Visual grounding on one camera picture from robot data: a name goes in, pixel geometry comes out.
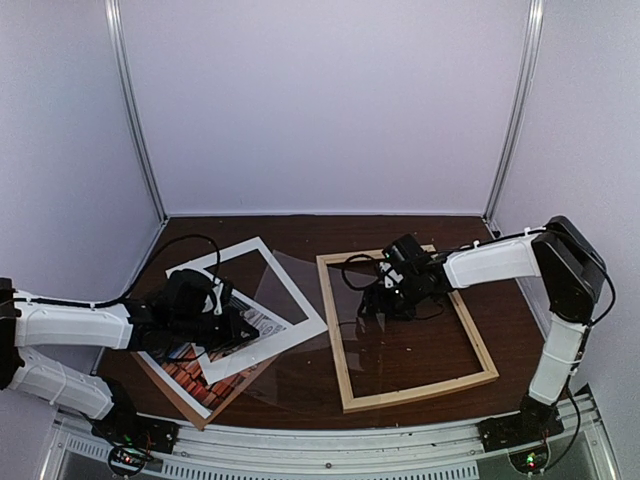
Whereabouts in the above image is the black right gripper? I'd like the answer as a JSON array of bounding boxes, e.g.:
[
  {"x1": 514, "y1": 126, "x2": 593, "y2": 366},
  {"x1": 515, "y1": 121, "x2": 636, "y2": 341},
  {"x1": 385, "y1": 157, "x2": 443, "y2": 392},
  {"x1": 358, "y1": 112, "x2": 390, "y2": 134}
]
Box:
[{"x1": 357, "y1": 273, "x2": 424, "y2": 321}]

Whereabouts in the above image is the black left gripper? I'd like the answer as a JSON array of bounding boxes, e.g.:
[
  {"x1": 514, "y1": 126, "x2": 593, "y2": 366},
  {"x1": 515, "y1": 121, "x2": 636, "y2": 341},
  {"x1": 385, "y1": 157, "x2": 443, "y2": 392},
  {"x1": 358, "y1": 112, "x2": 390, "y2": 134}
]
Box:
[{"x1": 172, "y1": 305, "x2": 260, "y2": 353}]

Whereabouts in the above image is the light wooden picture frame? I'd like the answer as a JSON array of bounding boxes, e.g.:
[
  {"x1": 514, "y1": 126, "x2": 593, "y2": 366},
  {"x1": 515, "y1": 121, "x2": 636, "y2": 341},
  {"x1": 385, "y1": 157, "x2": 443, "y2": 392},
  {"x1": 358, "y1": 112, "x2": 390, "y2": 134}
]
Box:
[{"x1": 316, "y1": 252, "x2": 500, "y2": 414}]

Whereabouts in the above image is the white mat board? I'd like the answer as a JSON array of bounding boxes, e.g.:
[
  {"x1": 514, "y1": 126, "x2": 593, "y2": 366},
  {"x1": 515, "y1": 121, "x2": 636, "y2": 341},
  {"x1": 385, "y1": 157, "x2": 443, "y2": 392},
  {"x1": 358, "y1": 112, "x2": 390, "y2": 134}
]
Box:
[{"x1": 165, "y1": 237, "x2": 327, "y2": 384}]

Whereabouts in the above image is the clear acrylic sheet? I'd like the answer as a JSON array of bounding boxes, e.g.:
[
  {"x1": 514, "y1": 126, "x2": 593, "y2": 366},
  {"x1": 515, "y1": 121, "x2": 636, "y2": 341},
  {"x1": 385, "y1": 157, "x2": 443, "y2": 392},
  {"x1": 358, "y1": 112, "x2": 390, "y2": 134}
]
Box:
[{"x1": 234, "y1": 248, "x2": 446, "y2": 401}]

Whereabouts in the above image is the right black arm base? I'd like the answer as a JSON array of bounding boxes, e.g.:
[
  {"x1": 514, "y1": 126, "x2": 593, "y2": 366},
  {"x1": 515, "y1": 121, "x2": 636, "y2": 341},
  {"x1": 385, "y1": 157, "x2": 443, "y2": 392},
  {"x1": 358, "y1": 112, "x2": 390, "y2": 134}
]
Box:
[{"x1": 477, "y1": 395, "x2": 565, "y2": 452}]

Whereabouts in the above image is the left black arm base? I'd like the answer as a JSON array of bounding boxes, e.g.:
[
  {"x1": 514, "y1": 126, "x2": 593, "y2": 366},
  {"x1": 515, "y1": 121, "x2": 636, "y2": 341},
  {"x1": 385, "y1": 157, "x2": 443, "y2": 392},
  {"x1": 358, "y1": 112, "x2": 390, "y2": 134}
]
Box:
[{"x1": 91, "y1": 379, "x2": 179, "y2": 454}]

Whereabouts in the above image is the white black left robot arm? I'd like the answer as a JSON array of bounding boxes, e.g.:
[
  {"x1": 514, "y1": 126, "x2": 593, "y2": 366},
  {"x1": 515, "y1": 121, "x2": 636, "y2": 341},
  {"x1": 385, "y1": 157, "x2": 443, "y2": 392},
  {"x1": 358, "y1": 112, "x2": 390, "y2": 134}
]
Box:
[{"x1": 1, "y1": 269, "x2": 259, "y2": 444}]

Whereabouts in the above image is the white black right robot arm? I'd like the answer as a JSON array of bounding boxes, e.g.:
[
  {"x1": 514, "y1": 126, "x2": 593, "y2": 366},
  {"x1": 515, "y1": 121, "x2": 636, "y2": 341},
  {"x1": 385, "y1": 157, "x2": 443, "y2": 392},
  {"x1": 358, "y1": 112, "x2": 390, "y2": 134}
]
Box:
[{"x1": 357, "y1": 215, "x2": 612, "y2": 442}]

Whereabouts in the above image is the books photo print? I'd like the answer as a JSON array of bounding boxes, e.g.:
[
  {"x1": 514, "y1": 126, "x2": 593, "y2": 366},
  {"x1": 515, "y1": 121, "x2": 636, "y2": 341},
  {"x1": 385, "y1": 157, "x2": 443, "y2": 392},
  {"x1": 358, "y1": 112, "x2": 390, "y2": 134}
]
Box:
[{"x1": 137, "y1": 344, "x2": 266, "y2": 420}]

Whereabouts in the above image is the brown backing board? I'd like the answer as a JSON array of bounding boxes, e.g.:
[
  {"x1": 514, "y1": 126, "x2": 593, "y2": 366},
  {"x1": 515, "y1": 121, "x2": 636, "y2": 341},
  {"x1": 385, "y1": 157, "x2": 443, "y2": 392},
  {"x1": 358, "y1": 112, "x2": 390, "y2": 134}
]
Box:
[{"x1": 132, "y1": 349, "x2": 287, "y2": 432}]

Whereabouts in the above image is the left round circuit board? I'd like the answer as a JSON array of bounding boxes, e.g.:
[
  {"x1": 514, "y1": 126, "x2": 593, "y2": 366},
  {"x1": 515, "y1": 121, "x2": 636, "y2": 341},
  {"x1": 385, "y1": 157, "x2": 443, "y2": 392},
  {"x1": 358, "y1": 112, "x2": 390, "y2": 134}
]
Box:
[{"x1": 107, "y1": 446, "x2": 148, "y2": 477}]

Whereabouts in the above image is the round circuit board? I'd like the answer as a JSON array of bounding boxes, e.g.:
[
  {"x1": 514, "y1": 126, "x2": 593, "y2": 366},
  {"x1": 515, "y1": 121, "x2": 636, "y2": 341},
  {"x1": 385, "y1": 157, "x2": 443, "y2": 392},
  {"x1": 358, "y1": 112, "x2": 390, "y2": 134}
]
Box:
[
  {"x1": 508, "y1": 446, "x2": 550, "y2": 475},
  {"x1": 107, "y1": 446, "x2": 148, "y2": 477}
]

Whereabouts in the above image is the right round circuit board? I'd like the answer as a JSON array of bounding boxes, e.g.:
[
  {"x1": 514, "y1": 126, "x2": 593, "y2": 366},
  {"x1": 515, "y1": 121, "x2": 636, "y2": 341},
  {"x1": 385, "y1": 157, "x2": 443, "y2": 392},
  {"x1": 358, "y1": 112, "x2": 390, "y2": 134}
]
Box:
[{"x1": 508, "y1": 446, "x2": 550, "y2": 475}]

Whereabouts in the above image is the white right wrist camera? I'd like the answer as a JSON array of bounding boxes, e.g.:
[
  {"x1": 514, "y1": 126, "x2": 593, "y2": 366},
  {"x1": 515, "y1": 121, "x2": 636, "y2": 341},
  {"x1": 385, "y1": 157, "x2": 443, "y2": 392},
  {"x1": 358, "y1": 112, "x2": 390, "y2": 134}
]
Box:
[{"x1": 378, "y1": 262, "x2": 404, "y2": 289}]

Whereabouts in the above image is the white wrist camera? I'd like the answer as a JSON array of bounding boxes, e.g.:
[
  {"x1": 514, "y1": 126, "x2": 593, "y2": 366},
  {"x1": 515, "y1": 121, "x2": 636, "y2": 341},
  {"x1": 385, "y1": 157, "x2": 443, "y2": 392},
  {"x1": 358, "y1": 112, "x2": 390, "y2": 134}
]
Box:
[
  {"x1": 378, "y1": 262, "x2": 404, "y2": 289},
  {"x1": 209, "y1": 281, "x2": 234, "y2": 316}
]

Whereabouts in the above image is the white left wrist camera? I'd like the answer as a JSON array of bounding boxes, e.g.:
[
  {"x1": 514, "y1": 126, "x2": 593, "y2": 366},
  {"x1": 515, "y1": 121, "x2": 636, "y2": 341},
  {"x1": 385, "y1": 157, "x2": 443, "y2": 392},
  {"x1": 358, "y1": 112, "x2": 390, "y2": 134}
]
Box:
[{"x1": 209, "y1": 281, "x2": 234, "y2": 316}]

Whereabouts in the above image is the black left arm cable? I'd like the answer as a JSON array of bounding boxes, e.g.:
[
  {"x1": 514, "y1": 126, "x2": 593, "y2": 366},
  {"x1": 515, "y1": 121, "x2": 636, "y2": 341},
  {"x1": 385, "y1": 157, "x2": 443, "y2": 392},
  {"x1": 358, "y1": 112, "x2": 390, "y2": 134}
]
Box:
[{"x1": 94, "y1": 235, "x2": 224, "y2": 309}]

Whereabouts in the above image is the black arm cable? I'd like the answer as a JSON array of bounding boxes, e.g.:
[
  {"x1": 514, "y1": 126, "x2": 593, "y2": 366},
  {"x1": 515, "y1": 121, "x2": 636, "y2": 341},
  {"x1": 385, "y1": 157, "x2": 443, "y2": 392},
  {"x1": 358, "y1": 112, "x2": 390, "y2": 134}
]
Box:
[
  {"x1": 341, "y1": 253, "x2": 446, "y2": 321},
  {"x1": 94, "y1": 235, "x2": 224, "y2": 309}
]

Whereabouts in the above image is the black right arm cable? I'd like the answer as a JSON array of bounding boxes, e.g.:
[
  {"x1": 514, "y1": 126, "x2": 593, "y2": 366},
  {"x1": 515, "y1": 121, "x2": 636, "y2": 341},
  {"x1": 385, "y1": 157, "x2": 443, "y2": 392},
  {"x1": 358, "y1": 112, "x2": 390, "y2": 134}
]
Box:
[{"x1": 341, "y1": 253, "x2": 446, "y2": 321}]

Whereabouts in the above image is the aluminium front rail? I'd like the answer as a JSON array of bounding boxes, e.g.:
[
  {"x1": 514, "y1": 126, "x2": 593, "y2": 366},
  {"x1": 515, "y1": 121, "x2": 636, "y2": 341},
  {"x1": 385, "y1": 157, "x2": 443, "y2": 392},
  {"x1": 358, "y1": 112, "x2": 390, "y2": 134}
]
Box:
[{"x1": 35, "y1": 394, "x2": 622, "y2": 479}]

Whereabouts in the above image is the right aluminium corner post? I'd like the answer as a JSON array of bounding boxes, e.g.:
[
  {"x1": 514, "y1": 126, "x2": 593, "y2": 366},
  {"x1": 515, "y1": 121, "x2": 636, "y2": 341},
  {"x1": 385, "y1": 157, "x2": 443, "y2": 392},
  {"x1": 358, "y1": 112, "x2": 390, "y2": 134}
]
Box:
[{"x1": 483, "y1": 0, "x2": 545, "y2": 225}]

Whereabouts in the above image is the aluminium corner post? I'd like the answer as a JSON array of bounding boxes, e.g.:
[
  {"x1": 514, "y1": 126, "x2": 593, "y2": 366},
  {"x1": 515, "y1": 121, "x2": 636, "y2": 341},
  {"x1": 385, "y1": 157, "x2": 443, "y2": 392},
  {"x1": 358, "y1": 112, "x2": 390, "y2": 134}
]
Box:
[
  {"x1": 483, "y1": 0, "x2": 545, "y2": 225},
  {"x1": 104, "y1": 0, "x2": 168, "y2": 223}
]

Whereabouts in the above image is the left aluminium corner post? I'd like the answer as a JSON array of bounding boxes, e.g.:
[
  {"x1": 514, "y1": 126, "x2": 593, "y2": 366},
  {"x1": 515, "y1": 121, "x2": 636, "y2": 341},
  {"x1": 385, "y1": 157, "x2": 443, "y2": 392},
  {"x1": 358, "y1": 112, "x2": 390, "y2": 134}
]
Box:
[{"x1": 104, "y1": 0, "x2": 168, "y2": 223}]

